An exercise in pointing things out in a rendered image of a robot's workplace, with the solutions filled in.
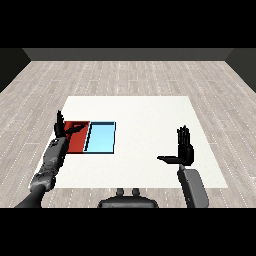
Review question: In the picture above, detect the dark grey robot body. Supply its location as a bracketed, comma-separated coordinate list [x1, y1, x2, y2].
[97, 188, 159, 209]

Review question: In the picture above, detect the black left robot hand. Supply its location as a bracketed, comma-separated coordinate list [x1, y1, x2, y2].
[53, 110, 87, 139]

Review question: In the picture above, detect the red shallow open box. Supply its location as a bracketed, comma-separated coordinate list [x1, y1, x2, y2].
[63, 120, 91, 154]

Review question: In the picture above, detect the light blue shallow open box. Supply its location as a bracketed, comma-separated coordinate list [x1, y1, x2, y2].
[82, 121, 117, 155]

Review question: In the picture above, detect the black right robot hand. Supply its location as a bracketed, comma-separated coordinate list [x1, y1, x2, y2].
[156, 125, 195, 167]

